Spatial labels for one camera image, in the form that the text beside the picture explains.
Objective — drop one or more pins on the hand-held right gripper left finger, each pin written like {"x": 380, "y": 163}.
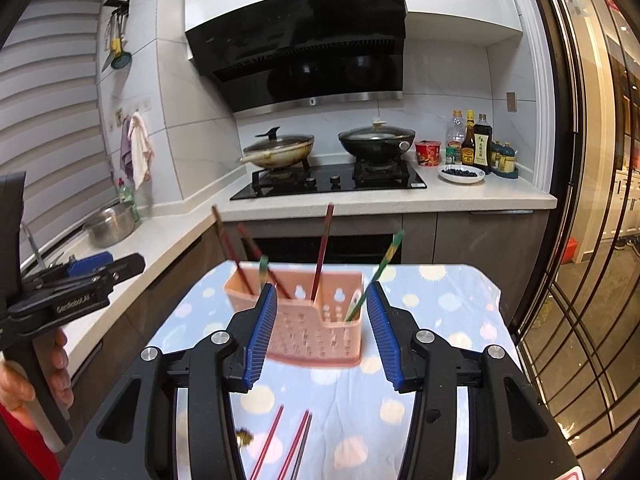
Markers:
{"x": 260, "y": 340}

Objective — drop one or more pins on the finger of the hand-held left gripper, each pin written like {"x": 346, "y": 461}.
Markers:
{"x": 90, "y": 263}
{"x": 127, "y": 267}

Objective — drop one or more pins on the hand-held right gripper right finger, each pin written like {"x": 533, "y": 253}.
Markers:
{"x": 385, "y": 340}

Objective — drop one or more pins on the pink perforated utensil holder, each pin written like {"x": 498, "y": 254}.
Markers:
{"x": 320, "y": 340}

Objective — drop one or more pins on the green chopstick gold band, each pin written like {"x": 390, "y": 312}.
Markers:
{"x": 385, "y": 260}
{"x": 263, "y": 267}

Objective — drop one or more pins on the purple brown chopstick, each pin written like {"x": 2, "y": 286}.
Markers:
{"x": 252, "y": 250}

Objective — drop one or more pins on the dark red chopstick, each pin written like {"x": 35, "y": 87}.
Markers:
{"x": 323, "y": 245}

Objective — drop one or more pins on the person's left hand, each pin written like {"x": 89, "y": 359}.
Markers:
{"x": 12, "y": 390}

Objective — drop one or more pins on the steel pot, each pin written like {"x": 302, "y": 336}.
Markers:
{"x": 110, "y": 227}

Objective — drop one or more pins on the steel faucet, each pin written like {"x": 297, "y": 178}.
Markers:
{"x": 32, "y": 245}

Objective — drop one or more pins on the blue dotted tablecloth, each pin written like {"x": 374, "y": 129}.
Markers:
{"x": 340, "y": 395}

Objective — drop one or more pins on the green dish soap bottle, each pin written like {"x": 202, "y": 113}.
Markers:
{"x": 127, "y": 195}

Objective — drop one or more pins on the gold flower spoon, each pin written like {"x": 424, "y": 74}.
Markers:
{"x": 244, "y": 437}

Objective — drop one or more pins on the black built-in oven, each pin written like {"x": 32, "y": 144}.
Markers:
{"x": 350, "y": 247}

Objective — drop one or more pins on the purple hanging cloth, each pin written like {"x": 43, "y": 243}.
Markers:
{"x": 125, "y": 150}

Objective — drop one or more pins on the white hanging towel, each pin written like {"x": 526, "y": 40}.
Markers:
{"x": 140, "y": 150}

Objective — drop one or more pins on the white window blind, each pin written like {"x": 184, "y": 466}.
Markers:
{"x": 50, "y": 110}

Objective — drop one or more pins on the black gas stove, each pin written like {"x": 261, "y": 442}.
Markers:
{"x": 330, "y": 185}

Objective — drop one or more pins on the white plate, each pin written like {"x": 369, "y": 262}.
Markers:
{"x": 460, "y": 174}

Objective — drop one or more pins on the frying pan with lid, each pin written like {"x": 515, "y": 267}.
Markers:
{"x": 280, "y": 152}

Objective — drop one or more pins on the red instant noodle cup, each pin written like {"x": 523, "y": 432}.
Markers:
{"x": 428, "y": 154}

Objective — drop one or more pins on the black wok with lid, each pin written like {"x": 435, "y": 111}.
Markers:
{"x": 375, "y": 145}

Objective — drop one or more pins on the dark bottle yellow label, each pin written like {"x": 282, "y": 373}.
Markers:
{"x": 468, "y": 152}

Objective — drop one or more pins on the red bag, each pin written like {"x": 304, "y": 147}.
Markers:
{"x": 570, "y": 250}

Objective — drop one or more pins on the hanging kitchen knife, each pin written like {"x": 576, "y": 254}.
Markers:
{"x": 107, "y": 57}

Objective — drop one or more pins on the seasoning jar set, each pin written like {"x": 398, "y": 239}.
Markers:
{"x": 505, "y": 160}

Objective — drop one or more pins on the clear bottle red cap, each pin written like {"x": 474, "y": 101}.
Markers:
{"x": 456, "y": 135}

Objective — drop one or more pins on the large dark sauce bottle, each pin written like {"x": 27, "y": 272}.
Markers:
{"x": 482, "y": 145}

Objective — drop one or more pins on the glass sliding door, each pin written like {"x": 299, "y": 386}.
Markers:
{"x": 590, "y": 260}

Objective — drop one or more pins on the black range hood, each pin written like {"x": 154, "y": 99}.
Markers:
{"x": 300, "y": 60}

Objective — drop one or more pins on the black wall utensil rack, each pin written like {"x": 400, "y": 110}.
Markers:
{"x": 117, "y": 4}

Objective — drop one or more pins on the wall switch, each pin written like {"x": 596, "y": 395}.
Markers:
{"x": 511, "y": 101}

